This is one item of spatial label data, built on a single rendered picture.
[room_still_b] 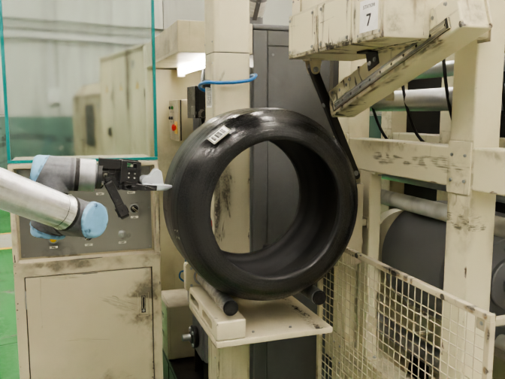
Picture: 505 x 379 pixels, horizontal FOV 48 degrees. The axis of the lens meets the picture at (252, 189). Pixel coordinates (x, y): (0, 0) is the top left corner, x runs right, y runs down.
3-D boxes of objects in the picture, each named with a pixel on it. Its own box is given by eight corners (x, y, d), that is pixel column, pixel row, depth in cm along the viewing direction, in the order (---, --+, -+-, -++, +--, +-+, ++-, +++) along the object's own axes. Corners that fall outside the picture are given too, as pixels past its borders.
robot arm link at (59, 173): (28, 191, 153) (31, 155, 154) (77, 194, 157) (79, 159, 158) (27, 190, 144) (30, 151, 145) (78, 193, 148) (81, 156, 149)
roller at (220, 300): (201, 266, 192) (210, 274, 194) (192, 276, 192) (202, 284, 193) (231, 298, 160) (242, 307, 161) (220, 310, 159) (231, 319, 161)
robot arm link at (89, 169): (78, 192, 149) (77, 188, 158) (97, 194, 151) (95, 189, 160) (80, 159, 148) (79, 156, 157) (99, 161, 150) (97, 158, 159)
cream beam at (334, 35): (286, 59, 194) (286, 16, 192) (351, 62, 202) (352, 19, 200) (381, 37, 137) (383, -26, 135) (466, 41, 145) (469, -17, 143)
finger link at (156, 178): (175, 171, 159) (143, 168, 155) (173, 192, 159) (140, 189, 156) (173, 170, 161) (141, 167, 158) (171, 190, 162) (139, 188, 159)
